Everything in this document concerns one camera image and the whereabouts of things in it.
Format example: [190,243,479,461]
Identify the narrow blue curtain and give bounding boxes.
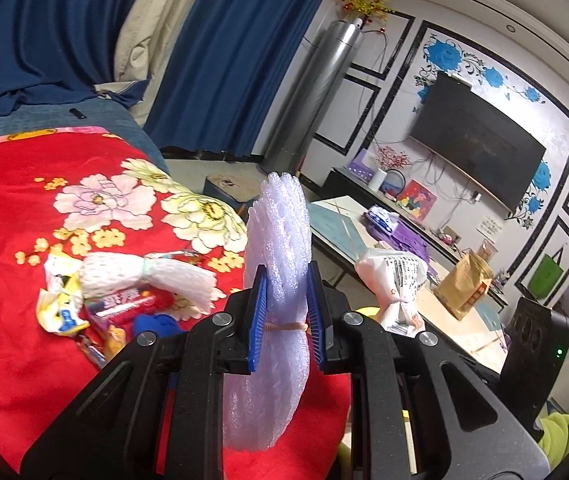
[143,0,346,159]

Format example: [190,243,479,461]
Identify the curved black television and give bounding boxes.
[409,72,548,214]

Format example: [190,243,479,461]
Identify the red floral blanket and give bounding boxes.
[0,127,353,473]

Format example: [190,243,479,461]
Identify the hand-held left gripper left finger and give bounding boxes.
[19,266,269,480]

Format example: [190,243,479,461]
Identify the white foam net bundle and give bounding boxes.
[222,172,314,453]

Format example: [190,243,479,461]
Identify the black television stand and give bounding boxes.
[325,166,510,307]

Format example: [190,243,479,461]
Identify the purple bag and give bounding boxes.
[365,215,438,277]

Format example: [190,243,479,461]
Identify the brown paper bag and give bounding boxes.
[433,251,494,322]

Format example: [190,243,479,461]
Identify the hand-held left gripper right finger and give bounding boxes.
[306,261,550,480]

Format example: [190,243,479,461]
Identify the pale coffee table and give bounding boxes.
[309,197,510,362]

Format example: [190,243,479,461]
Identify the yellow artificial flowers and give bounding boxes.
[332,0,398,27]

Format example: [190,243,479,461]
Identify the white plastic bag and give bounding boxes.
[355,247,430,333]

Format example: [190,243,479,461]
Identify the green tote bag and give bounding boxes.
[529,254,564,302]

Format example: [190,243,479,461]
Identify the blue item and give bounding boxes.
[133,312,190,337]

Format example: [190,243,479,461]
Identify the white foam net sleeve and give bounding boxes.
[78,252,228,318]

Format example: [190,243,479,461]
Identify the red picture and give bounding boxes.
[397,179,438,219]

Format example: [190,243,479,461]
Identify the blue white tissue pack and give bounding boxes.
[367,205,400,231]

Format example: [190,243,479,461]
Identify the blue stool with brown top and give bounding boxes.
[203,174,265,212]

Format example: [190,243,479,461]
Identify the blue flower wall decal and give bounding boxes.
[413,32,553,223]

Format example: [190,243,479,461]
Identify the striped colourful wrapper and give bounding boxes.
[77,332,110,370]

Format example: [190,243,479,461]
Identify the purple box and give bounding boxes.
[349,149,380,181]

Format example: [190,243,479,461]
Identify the silver tower air conditioner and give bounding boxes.
[262,19,365,177]

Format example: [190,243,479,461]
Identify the blue bed sheet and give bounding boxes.
[0,94,170,176]

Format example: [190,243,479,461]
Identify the red snack wrapper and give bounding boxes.
[79,289,176,332]

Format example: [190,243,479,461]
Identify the yellow snack wrapper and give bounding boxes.
[37,252,90,336]

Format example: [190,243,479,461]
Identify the beige curtain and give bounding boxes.
[97,0,221,127]

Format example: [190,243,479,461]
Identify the wide blue curtain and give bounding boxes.
[0,0,165,117]

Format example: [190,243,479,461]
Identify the round blue ornament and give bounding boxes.
[382,169,407,199]

